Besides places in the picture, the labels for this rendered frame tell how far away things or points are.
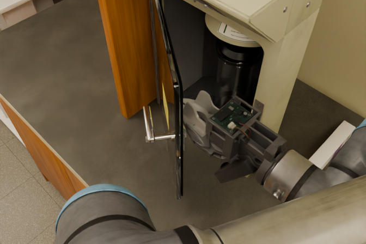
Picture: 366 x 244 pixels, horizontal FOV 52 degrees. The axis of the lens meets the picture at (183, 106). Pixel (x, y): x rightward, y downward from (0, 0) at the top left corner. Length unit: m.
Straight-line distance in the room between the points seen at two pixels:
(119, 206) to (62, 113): 0.76
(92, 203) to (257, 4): 0.33
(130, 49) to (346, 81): 0.65
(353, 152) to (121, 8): 0.56
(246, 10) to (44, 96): 0.84
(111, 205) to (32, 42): 1.06
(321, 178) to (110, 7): 0.55
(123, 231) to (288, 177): 0.28
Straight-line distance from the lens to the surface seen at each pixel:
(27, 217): 2.12
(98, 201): 0.45
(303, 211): 0.39
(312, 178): 0.56
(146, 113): 0.77
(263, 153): 0.57
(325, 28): 1.15
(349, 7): 1.09
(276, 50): 0.67
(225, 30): 0.75
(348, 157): 0.58
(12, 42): 1.46
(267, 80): 0.72
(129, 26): 0.91
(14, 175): 2.27
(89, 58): 1.31
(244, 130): 0.57
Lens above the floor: 1.81
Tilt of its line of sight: 50 degrees down
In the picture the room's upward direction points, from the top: straight up
